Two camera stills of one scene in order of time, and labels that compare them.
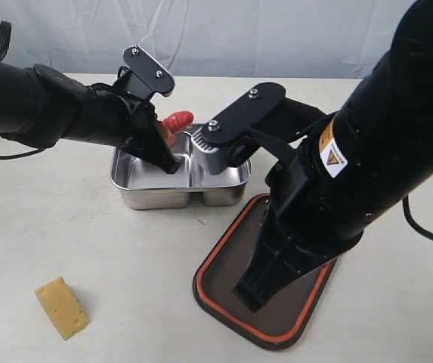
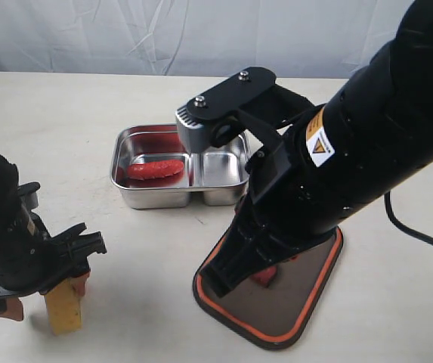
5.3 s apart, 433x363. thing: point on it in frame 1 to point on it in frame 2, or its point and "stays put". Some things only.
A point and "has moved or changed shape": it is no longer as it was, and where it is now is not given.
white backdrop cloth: (260, 38) stays put
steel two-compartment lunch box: (143, 184) stays put
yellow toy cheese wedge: (62, 306) has moved or changed shape
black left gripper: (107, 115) to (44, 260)
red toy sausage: (175, 122) to (155, 169)
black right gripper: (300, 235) to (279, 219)
